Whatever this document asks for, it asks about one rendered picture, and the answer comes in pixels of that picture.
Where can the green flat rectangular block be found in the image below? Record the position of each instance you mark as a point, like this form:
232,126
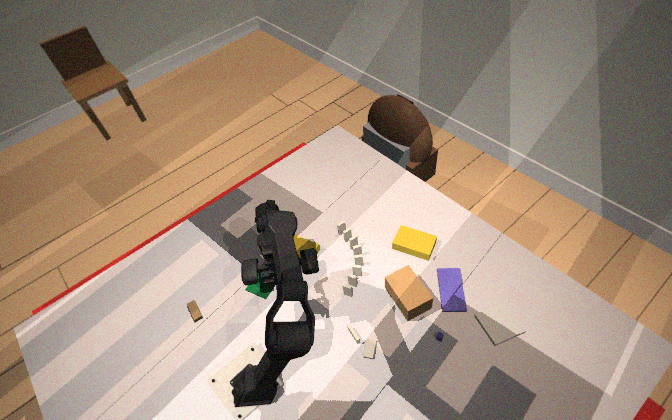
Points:
260,289

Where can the purple flat rectangular block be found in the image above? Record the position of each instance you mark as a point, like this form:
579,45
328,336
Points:
451,290

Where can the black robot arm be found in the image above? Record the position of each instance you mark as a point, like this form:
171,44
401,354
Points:
284,340

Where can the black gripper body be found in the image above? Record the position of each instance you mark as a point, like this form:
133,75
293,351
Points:
250,270

